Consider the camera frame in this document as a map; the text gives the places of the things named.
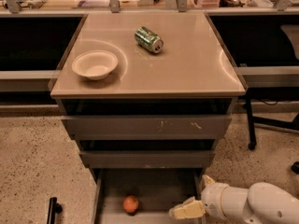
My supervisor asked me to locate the black post on floor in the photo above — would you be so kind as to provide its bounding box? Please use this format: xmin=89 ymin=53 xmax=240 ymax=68
xmin=47 ymin=197 xmax=63 ymax=224

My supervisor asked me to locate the grey drawer cabinet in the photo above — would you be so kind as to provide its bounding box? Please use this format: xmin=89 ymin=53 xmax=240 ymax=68
xmin=50 ymin=10 xmax=249 ymax=182

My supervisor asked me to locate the black table leg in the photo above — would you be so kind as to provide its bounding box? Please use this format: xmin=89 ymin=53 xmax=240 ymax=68
xmin=245 ymin=96 xmax=256 ymax=150

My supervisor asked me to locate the grey bottom drawer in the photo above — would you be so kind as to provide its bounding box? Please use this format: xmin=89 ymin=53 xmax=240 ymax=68
xmin=91 ymin=169 xmax=202 ymax=224

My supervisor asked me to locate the grey drawer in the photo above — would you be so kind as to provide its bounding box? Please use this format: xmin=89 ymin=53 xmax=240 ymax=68
xmin=62 ymin=115 xmax=232 ymax=140
xmin=91 ymin=169 xmax=202 ymax=224
xmin=79 ymin=150 xmax=215 ymax=169

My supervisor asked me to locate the grey middle drawer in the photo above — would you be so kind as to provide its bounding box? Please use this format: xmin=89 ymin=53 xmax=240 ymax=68
xmin=79 ymin=150 xmax=215 ymax=169

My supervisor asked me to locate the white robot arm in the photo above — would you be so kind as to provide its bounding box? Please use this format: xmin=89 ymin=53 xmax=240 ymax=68
xmin=169 ymin=175 xmax=299 ymax=224

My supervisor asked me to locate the grey top drawer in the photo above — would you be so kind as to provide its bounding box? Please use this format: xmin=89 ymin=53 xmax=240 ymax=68
xmin=62 ymin=115 xmax=232 ymax=140

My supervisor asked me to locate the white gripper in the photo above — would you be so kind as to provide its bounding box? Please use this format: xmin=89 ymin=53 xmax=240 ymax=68
xmin=168 ymin=175 xmax=229 ymax=219

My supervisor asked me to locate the black chair caster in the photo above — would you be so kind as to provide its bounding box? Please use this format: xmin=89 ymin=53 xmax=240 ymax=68
xmin=292 ymin=161 xmax=299 ymax=174

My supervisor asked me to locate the orange fruit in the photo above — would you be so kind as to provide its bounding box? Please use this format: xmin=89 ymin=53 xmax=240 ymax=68
xmin=122 ymin=195 xmax=139 ymax=214

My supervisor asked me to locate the green soda can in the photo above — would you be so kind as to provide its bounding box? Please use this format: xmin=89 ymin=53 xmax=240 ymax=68
xmin=135 ymin=26 xmax=164 ymax=54

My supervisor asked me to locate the white paper bowl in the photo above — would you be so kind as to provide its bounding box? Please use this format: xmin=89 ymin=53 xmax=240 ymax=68
xmin=72 ymin=50 xmax=119 ymax=80

